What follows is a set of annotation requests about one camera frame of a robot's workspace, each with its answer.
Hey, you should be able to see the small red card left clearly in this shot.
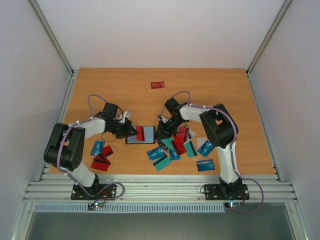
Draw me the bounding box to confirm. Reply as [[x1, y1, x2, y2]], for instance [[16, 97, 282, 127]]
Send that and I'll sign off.
[[100, 145, 114, 158]]

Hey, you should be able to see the blue VIP card left pile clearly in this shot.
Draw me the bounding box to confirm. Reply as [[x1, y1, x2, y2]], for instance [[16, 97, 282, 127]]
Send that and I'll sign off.
[[146, 146, 166, 161]]

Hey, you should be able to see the lone red card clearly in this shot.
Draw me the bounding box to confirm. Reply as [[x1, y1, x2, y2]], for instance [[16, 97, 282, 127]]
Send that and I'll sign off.
[[150, 81, 165, 89]]

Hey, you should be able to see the black leather card holder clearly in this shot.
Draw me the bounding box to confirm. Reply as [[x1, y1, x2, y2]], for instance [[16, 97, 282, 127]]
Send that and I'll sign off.
[[125, 125, 156, 145]]

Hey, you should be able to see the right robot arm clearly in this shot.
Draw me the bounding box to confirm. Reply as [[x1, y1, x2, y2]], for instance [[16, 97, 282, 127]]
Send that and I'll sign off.
[[155, 97, 242, 198]]

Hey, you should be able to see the aluminium rail frame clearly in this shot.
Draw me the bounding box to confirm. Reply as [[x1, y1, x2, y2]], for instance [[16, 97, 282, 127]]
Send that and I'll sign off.
[[23, 173, 297, 203]]

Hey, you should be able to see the large red card left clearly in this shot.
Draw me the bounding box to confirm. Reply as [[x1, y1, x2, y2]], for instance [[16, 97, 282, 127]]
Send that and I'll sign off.
[[90, 154, 111, 172]]

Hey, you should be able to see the blue card right pile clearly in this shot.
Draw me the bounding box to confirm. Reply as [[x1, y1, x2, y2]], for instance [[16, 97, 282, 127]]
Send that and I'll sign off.
[[198, 140, 215, 157]]

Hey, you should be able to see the teal VIP card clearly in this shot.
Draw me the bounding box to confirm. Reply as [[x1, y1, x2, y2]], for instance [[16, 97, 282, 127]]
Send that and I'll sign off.
[[160, 137, 174, 149]]

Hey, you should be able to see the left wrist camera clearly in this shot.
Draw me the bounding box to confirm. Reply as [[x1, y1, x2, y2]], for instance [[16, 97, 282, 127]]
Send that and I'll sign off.
[[118, 111, 131, 124]]

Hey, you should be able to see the grey cable duct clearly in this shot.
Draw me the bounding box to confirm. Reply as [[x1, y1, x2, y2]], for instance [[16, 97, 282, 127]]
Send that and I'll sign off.
[[33, 202, 225, 214]]

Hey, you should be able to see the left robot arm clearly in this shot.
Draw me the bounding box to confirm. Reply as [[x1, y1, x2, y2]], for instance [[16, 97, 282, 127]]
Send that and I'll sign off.
[[43, 102, 138, 199]]

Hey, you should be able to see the blue card left group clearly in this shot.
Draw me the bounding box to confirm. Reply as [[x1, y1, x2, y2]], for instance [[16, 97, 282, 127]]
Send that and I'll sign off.
[[90, 140, 105, 156]]

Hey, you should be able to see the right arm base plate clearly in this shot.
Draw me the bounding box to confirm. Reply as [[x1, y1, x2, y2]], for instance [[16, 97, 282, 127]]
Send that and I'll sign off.
[[203, 184, 250, 201]]

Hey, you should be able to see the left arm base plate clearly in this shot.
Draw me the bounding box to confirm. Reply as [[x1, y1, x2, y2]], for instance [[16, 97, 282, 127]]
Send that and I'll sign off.
[[70, 184, 117, 201]]

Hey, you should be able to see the blue stripe card right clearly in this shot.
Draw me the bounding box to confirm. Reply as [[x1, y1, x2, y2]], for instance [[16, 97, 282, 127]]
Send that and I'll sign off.
[[196, 159, 215, 172]]

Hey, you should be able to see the red stripe card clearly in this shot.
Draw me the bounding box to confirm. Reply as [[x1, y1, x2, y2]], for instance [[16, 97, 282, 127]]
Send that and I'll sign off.
[[171, 138, 187, 156], [135, 125, 145, 142]]

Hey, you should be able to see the teal stripe card upper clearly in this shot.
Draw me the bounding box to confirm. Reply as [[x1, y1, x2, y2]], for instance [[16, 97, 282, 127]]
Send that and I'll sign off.
[[184, 140, 198, 158]]

